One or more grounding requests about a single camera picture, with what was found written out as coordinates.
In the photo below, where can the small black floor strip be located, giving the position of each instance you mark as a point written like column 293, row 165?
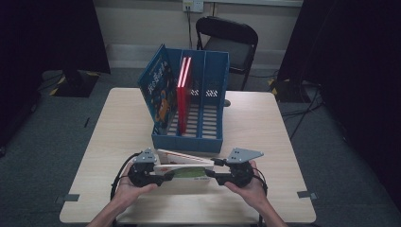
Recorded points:
column 86, row 122

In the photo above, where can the small dark round object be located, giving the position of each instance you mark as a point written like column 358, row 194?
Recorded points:
column 227, row 103

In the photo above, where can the black stand base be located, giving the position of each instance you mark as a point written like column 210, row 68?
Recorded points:
column 75, row 85
column 288, row 91

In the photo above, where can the black curtain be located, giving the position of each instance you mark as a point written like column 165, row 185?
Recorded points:
column 353, row 63
column 47, row 34

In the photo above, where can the blue plastic file rack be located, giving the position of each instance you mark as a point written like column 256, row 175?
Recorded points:
column 208, row 126

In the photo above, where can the person's left hand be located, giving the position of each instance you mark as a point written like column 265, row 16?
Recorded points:
column 130, row 194

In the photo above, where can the white picture book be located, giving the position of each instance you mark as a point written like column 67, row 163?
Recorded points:
column 189, row 172

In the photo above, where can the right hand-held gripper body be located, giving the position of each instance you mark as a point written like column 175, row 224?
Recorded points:
column 241, row 173

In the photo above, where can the red picture book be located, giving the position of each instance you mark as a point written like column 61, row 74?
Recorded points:
column 180, row 104
column 187, row 104

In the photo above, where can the blue picture book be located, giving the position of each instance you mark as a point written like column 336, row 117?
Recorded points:
column 159, row 94

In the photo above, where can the white wall socket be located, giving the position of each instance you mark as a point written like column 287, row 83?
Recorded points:
column 193, row 5

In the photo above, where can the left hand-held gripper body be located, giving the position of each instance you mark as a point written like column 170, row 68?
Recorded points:
column 140, row 175

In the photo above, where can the grey tape piece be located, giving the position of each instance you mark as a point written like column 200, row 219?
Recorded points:
column 71, row 198
column 308, row 195

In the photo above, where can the person's right hand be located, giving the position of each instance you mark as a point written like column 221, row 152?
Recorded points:
column 250, row 194

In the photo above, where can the black folding chair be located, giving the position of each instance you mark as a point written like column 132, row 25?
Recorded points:
column 233, row 34

